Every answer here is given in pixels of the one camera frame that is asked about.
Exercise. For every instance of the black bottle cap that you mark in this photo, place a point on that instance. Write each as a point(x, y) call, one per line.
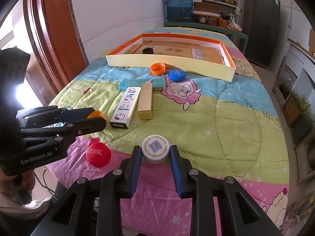
point(147, 51)

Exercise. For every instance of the white bottle cap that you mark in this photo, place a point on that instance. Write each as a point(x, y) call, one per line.
point(155, 147)

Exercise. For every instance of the orange food jar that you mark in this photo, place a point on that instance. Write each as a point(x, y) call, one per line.
point(222, 22)
point(212, 20)
point(200, 19)

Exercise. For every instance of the gold rectangular box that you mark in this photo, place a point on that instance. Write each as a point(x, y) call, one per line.
point(144, 103)

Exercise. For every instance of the light blue tube box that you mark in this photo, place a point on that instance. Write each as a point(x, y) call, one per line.
point(137, 82)

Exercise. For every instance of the planter box with grass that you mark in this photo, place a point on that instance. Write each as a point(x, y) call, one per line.
point(299, 118)

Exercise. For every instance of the white metal shelf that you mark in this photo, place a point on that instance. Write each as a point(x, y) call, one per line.
point(214, 6)

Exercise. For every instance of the blue bottle cap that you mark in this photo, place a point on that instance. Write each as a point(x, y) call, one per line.
point(177, 75)

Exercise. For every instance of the white cartoon-print box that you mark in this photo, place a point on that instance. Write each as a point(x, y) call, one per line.
point(125, 108)

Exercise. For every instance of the cardboard box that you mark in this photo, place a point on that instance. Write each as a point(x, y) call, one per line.
point(206, 7)

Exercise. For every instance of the open orange bottle cap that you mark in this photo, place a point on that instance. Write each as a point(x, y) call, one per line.
point(157, 69)

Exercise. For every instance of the red bottle cap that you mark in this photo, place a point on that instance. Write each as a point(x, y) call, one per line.
point(98, 153)

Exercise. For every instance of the plastic bag of food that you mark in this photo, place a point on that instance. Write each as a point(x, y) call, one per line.
point(234, 24)

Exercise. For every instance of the blue water jug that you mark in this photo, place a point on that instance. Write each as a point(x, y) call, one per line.
point(179, 5)

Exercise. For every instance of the dark grey refrigerator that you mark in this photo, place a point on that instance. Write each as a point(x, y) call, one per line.
point(262, 24)

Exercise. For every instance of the shallow orange-rimmed box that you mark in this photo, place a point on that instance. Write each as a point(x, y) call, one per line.
point(172, 65)

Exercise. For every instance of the small orange bottle cap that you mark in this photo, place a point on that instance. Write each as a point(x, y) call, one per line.
point(97, 114)

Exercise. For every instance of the black wok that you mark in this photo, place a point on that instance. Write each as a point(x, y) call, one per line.
point(225, 16)

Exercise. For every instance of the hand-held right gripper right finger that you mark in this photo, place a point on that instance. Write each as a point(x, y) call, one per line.
point(175, 174)

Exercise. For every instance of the printed cartoon blanket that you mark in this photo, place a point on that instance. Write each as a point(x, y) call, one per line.
point(221, 127)

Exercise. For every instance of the golden metal basin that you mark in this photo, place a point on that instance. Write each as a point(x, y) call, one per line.
point(229, 1)

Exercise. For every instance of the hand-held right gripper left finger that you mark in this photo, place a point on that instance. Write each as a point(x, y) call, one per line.
point(134, 172)

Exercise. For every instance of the person's left hand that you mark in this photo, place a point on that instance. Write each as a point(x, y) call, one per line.
point(27, 185)

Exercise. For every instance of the white cabinet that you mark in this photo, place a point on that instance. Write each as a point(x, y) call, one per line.
point(300, 73)

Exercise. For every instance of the green metal table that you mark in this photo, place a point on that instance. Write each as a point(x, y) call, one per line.
point(211, 28)

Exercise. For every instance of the clear plastic piece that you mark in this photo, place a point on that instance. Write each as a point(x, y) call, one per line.
point(198, 53)

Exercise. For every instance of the wooden door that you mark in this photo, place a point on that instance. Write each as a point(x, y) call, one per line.
point(56, 34)

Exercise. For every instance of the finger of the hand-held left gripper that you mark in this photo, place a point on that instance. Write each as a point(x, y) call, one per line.
point(76, 115)
point(91, 125)

